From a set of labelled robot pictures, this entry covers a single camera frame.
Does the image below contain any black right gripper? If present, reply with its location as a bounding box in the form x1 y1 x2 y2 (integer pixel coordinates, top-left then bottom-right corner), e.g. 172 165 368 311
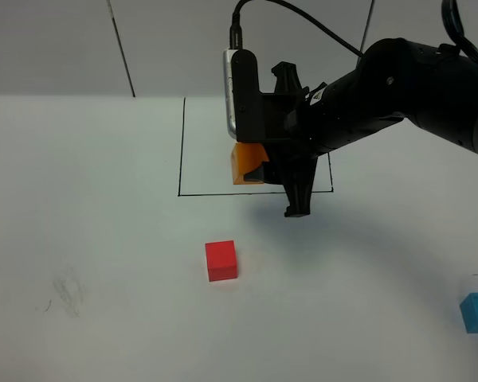
243 61 343 217

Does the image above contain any orange block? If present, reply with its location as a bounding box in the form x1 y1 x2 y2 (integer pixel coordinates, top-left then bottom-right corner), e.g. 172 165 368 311
230 142 269 185

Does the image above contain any red block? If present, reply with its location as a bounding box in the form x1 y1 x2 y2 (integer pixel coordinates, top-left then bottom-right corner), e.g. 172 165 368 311
205 240 238 282

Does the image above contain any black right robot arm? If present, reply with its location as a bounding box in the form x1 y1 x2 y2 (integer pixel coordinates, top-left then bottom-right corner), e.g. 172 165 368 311
231 38 478 217

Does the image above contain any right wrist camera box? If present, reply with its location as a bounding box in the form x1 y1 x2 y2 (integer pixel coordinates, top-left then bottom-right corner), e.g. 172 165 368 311
221 49 292 143

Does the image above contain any black right camera cable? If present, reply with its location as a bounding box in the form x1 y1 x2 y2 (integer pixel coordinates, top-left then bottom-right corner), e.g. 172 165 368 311
227 0 366 58

